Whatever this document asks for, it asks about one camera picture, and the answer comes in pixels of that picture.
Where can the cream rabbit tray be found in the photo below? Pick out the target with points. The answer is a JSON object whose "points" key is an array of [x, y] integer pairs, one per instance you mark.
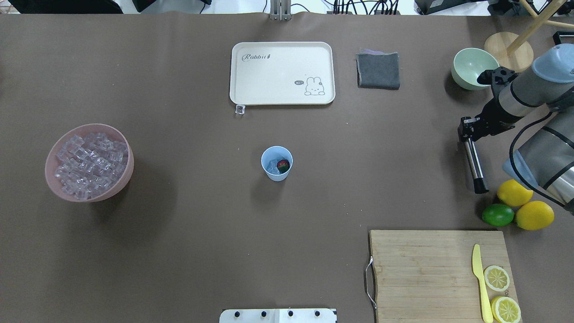
{"points": [[282, 73]]}

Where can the lemon half upper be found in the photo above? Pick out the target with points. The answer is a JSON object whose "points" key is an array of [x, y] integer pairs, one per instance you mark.
{"points": [[506, 310]]}

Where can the mint green bowl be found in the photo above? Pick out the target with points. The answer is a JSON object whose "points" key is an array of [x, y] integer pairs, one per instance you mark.
{"points": [[467, 66]]}

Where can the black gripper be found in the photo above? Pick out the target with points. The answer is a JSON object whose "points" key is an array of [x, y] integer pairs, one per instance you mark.
{"points": [[493, 113]]}

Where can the green lime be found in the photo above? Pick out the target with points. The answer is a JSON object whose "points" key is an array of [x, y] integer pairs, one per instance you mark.
{"points": [[498, 215]]}

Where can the single clear ice cube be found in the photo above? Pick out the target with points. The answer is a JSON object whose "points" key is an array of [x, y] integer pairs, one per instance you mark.
{"points": [[240, 109]]}

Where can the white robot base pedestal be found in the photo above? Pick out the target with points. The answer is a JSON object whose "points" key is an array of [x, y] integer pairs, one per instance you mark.
{"points": [[279, 315]]}

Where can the yellow lemon upper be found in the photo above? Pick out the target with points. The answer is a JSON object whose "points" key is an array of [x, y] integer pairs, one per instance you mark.
{"points": [[513, 194]]}

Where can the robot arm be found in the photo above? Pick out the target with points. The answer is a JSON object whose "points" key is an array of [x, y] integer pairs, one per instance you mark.
{"points": [[541, 155]]}

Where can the wooden cutting board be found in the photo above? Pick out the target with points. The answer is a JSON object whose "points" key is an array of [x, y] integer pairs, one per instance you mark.
{"points": [[425, 276]]}

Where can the steel muddler black tip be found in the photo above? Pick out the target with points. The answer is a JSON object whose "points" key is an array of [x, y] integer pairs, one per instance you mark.
{"points": [[478, 180]]}

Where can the pink plastic bowl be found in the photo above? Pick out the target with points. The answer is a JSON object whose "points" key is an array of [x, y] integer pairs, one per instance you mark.
{"points": [[83, 130]]}

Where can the yellow plastic knife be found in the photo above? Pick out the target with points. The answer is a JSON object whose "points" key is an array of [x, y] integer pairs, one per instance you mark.
{"points": [[477, 270]]}

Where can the light blue plastic cup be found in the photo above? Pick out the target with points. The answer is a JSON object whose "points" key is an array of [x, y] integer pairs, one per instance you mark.
{"points": [[276, 153]]}

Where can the yellow lemon lower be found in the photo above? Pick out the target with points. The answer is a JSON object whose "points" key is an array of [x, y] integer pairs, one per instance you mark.
{"points": [[534, 215]]}

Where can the red strawberry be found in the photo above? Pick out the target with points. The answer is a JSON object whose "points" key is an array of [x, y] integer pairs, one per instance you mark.
{"points": [[283, 166]]}

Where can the grey folded cloth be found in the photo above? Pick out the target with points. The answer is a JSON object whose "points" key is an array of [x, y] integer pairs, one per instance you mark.
{"points": [[376, 69]]}

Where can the yellow lemon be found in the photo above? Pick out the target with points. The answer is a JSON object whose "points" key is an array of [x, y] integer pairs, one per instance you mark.
{"points": [[513, 194], [534, 215]]}

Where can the pile of clear ice cubes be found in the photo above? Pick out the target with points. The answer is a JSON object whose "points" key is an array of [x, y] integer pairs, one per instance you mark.
{"points": [[88, 166]]}

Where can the wooden cup stand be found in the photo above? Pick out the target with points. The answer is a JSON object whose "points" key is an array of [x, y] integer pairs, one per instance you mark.
{"points": [[513, 51]]}

